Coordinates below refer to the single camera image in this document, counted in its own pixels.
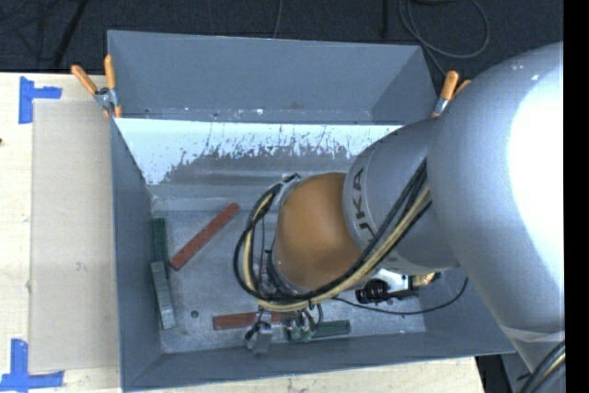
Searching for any red-brown flat block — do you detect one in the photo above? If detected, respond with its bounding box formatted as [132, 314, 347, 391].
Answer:
[212, 310, 283, 332]
[168, 202, 242, 272]

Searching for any dark green flat block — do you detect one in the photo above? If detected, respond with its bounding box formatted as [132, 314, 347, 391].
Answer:
[310, 318, 352, 341]
[151, 217, 171, 280]
[149, 260, 178, 331]

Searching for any pale flat board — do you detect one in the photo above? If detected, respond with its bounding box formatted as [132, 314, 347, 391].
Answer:
[28, 98, 121, 375]

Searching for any grey metal bin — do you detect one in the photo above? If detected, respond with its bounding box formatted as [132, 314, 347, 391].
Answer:
[106, 29, 516, 392]

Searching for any black cylinder on white bracket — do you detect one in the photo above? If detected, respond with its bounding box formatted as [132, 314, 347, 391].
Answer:
[355, 268, 443, 306]

